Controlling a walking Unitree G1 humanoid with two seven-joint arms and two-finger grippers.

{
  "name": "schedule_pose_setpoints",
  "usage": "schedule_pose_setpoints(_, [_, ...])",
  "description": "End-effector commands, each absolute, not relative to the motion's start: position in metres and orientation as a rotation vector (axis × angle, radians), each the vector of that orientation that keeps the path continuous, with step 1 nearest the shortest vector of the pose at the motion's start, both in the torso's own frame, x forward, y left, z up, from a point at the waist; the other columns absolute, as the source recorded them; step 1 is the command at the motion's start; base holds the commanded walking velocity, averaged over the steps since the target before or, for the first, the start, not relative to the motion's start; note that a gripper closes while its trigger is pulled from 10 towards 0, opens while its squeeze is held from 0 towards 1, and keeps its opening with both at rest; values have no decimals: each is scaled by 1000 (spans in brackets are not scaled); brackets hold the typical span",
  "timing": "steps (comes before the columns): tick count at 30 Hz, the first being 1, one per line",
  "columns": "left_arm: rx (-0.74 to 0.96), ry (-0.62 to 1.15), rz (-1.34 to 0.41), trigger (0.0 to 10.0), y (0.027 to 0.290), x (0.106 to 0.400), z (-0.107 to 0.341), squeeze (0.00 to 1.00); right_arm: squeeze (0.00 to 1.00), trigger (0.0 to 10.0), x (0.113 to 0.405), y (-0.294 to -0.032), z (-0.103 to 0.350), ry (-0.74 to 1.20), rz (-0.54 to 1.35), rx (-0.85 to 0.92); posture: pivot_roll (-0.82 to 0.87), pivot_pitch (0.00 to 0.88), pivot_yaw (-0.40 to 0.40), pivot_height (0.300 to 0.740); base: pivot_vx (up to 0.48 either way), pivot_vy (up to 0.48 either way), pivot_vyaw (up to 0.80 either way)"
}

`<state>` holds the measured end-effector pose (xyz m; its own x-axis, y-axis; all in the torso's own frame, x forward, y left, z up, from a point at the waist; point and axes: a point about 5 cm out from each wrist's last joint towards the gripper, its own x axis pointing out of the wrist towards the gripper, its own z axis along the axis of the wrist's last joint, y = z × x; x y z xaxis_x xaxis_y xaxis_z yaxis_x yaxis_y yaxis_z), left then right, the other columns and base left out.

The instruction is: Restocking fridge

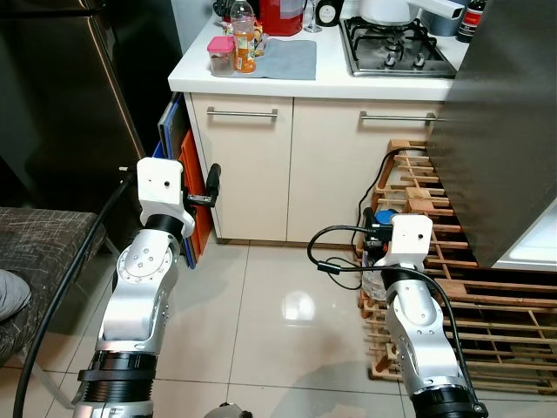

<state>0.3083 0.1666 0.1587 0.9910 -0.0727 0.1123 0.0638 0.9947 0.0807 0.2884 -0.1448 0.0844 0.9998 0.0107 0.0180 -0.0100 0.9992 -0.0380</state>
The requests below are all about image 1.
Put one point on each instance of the steel gas hob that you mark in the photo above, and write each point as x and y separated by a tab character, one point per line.
396	57

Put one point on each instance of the clear wine glass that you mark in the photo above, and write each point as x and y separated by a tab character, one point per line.
312	13

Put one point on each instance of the wooden wine rack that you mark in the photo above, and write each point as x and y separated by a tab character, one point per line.
487	305

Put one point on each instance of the orange flat board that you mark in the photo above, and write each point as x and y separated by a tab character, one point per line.
190	152

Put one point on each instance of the colourful snack packet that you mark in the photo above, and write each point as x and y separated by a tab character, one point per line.
260	39

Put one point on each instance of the dark steel fridge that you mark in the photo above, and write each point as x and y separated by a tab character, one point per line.
61	104

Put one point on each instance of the grey patterned sofa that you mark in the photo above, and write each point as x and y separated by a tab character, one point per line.
52	244

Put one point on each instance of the black white round gadget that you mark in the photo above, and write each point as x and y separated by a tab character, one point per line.
329	12

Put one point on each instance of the orange label plastic bottle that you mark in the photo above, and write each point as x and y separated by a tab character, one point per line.
244	43

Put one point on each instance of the grey dish mat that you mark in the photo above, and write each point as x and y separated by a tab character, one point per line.
291	59

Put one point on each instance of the pink lid clear jar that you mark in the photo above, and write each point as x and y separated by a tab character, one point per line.
220	57

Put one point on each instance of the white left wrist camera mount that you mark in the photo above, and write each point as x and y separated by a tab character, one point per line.
161	187

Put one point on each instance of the blue grey pot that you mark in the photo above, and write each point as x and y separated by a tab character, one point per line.
444	26

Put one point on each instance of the stainless steel fridge door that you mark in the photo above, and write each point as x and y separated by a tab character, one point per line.
505	113

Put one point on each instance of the grey fabric cushion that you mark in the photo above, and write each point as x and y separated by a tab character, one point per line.
13	294

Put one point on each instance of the dark grey robot foot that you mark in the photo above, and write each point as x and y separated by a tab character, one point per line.
228	411

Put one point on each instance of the red countertop appliance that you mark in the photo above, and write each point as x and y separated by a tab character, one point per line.
280	16

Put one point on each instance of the dark bottle red label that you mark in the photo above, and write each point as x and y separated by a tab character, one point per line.
472	22

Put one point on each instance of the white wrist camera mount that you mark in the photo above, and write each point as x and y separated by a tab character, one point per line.
409	239
161	187

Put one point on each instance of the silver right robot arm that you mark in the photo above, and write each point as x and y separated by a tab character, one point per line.
418	322

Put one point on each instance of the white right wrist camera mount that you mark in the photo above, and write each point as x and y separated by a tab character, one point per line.
409	239

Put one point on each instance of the blue flat board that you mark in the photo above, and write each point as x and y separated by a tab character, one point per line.
171	131

